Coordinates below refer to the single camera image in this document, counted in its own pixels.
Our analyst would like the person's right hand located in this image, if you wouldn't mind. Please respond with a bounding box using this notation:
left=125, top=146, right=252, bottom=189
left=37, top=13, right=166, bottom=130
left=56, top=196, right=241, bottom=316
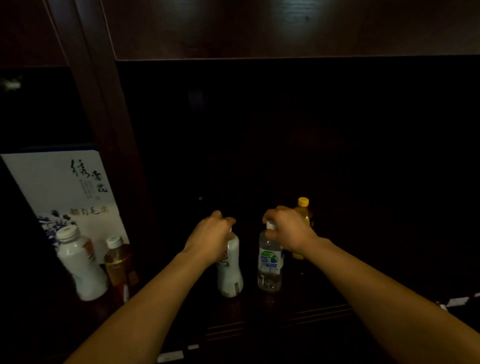
left=261, top=205, right=320, bottom=258

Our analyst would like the person's left hand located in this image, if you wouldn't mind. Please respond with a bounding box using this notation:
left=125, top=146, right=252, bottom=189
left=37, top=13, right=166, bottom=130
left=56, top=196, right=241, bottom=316
left=182, top=209, right=237, bottom=265

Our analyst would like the yellow cap energy drink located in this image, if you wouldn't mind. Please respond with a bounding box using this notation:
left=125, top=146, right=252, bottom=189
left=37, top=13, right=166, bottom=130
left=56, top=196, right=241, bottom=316
left=292, top=196, right=314, bottom=261

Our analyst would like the clear water bottle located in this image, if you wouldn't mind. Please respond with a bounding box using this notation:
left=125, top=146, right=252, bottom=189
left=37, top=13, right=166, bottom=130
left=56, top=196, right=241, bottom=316
left=257, top=220, right=285, bottom=293

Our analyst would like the amber tea bottle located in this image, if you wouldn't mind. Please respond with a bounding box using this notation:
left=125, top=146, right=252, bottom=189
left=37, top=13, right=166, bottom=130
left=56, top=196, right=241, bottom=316
left=103, top=235, right=140, bottom=305

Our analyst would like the white floral tea box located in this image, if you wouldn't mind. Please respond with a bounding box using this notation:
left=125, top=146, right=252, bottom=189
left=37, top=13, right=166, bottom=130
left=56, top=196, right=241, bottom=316
left=0, top=144, right=131, bottom=263

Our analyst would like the person's left forearm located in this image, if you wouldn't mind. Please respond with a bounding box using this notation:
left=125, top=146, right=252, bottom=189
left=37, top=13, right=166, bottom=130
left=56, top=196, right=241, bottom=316
left=63, top=250, right=211, bottom=364

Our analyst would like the person's right forearm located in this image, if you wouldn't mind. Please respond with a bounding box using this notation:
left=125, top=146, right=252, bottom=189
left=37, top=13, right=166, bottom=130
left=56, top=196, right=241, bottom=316
left=302, top=236, right=480, bottom=364

